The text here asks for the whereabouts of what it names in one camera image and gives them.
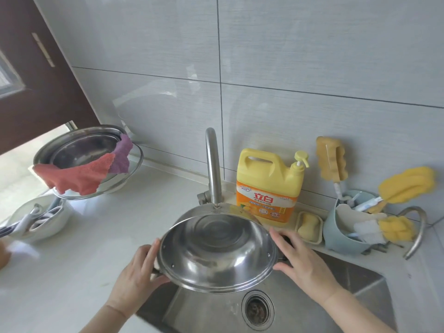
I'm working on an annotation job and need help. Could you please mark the stainless steel pot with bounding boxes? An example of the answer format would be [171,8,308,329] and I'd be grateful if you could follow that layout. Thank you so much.
[151,203,289,295]

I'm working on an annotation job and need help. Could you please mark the steel sink strainer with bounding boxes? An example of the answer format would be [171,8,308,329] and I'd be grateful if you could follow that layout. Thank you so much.
[241,290,275,332]

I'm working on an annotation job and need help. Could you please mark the person's left forearm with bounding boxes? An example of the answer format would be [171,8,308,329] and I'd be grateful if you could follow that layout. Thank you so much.
[80,305,131,333]

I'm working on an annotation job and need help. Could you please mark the steel sink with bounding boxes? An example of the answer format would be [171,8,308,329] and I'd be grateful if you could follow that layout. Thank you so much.
[136,239,398,333]

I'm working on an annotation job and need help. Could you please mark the yellow detergent jug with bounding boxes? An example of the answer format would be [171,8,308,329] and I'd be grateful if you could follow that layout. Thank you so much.
[236,148,309,228]

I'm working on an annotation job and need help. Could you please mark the purple cloth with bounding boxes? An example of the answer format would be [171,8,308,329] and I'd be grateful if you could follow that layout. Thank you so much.
[110,133,134,174]

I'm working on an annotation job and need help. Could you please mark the light blue utensil holder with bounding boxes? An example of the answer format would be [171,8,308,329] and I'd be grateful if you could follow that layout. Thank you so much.
[323,190,388,255]

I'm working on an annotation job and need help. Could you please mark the small yellow sponge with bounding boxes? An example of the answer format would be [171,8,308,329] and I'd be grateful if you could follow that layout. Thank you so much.
[378,215,417,242]

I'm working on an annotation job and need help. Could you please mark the long yellow sponge brush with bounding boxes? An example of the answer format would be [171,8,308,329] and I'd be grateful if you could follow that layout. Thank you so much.
[352,166,437,215]

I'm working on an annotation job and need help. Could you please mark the person's right hand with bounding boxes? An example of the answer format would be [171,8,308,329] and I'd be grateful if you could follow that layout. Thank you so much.
[269,228,344,306]

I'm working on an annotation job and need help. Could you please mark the person's left hand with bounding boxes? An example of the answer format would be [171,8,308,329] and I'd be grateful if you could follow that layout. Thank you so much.
[105,238,171,318]

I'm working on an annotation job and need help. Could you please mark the small curved steel tap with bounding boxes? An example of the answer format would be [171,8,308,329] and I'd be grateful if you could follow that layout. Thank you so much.
[397,206,428,261]

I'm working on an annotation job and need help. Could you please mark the person's right forearm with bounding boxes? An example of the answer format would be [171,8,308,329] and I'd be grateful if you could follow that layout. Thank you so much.
[322,287,396,333]

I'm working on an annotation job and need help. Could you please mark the grey handled scissors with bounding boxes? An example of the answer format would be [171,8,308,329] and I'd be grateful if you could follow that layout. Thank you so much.
[0,222,21,238]

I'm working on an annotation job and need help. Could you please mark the white scrub brush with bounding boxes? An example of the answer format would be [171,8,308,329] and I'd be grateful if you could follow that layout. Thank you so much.
[352,220,388,245]

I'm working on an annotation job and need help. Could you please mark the red cloth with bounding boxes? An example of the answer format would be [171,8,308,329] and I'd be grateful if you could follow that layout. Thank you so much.
[32,153,116,197]

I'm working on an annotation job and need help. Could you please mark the white ceramic bowl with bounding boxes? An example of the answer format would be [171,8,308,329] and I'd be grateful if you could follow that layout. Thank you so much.
[6,194,74,244]

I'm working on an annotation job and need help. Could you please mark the dark brown framed window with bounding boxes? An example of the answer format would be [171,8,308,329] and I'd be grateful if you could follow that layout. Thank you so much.
[0,0,101,222]

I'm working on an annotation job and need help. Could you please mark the steel basin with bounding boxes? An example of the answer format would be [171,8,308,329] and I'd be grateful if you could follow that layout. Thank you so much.
[33,124,127,170]

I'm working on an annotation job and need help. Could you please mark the wooden mortar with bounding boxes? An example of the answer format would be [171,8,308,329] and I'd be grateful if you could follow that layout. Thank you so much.
[0,239,11,271]

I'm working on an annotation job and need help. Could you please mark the yellow soap bar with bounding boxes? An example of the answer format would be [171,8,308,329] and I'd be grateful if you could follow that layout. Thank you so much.
[297,214,321,241]

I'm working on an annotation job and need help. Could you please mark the steel faucet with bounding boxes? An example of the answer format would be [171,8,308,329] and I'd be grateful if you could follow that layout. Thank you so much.
[197,127,222,209]

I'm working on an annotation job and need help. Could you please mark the yellow soap in dish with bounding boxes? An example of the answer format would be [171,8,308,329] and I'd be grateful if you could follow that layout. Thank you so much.
[295,210,324,245]

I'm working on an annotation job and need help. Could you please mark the tan sponge brush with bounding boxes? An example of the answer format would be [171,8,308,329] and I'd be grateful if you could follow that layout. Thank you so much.
[315,136,349,202]

